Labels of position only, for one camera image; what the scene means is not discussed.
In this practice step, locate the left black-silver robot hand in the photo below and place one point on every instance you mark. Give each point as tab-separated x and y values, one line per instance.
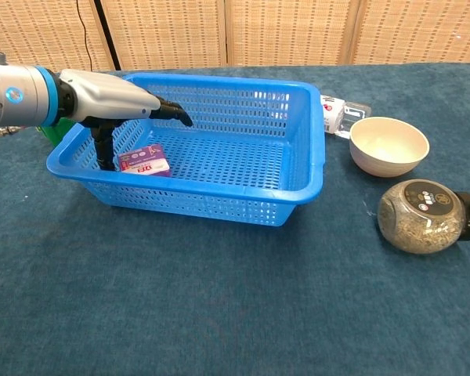
105	98

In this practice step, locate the green container with yellow lid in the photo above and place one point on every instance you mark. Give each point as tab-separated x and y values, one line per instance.
58	133

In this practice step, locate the small purple box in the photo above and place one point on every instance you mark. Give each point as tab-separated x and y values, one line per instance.
145	162

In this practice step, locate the clear white-label water bottle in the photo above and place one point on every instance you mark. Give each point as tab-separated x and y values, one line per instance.
335	115

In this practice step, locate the beige bowl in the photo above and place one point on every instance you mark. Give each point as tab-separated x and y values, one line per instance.
387	145

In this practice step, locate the round jar with black cap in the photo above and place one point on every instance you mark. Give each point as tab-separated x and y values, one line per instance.
419	223

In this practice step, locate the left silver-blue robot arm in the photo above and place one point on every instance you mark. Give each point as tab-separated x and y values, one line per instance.
19	94

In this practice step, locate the blue perforated plastic basket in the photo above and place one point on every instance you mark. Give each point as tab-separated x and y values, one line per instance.
199	199

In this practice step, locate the bamboo folding screen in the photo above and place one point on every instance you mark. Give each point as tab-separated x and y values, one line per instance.
172	35

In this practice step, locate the teal table mat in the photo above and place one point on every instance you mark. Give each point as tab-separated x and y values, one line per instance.
219	305

